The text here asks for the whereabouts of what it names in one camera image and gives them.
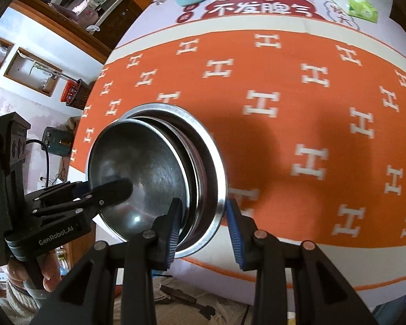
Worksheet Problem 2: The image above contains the person's left hand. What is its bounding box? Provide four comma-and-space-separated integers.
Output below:
7, 249, 61, 292

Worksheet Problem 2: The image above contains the large steel bowl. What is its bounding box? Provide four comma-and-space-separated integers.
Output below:
117, 102, 228, 259

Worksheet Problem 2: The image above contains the person's left forearm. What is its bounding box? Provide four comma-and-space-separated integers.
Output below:
5, 279, 43, 312

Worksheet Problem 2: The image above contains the blue white packet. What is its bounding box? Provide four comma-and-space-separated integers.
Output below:
56, 247, 70, 275

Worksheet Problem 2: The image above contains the black cable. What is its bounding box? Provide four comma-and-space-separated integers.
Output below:
25, 139, 51, 181

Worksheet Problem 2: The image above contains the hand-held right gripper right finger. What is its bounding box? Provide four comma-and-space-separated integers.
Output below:
225, 198, 376, 325

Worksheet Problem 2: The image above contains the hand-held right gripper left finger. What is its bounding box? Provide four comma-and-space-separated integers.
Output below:
29, 198, 183, 325

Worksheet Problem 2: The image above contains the green tissue pack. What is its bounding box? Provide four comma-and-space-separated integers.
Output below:
331, 0, 379, 24

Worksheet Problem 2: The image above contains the small steel bowl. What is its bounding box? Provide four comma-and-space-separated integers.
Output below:
87, 118, 190, 242

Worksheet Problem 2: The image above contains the dark woven basket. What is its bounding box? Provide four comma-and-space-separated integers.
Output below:
69, 81, 90, 109

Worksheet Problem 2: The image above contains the lavender printed table cover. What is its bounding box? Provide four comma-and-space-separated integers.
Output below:
103, 0, 406, 65

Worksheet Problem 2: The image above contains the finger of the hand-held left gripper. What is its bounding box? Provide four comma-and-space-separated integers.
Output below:
32, 179, 134, 219
27, 180, 90, 210

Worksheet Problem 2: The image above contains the teal electronic device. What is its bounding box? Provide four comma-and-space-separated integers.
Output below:
42, 127, 73, 156

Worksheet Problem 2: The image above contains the orange patterned tablecloth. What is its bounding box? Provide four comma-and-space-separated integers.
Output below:
68, 17, 406, 293

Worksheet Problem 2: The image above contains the kitchen counter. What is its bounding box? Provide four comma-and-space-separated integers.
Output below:
42, 0, 129, 34

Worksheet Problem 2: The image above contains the black plug adapter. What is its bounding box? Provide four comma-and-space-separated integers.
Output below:
199, 305, 218, 319

